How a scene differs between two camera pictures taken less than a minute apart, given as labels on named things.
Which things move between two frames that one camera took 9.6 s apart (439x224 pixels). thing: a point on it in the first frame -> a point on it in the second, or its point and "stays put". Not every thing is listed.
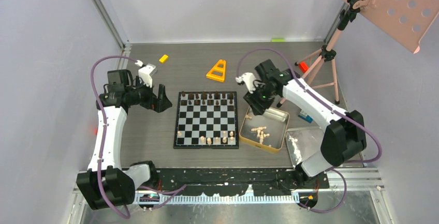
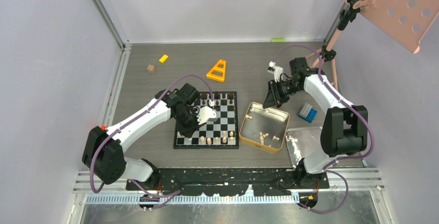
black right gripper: (258, 107) -> (274, 97)
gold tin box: (267, 131) stays put
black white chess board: (206, 120) stays put
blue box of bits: (306, 117) stays put
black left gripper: (159, 103) -> (188, 131)
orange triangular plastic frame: (215, 68) stays put
